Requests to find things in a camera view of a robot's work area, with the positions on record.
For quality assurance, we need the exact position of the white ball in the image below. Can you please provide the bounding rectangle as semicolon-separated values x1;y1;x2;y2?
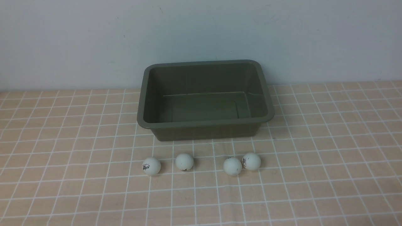
242;153;261;171
142;157;161;176
223;157;242;176
175;153;194;171

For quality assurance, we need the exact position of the olive green plastic bin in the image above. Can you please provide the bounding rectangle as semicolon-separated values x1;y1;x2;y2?
137;60;275;141

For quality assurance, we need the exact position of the peach checkered tablecloth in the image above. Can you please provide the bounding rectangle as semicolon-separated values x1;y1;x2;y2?
0;81;402;226

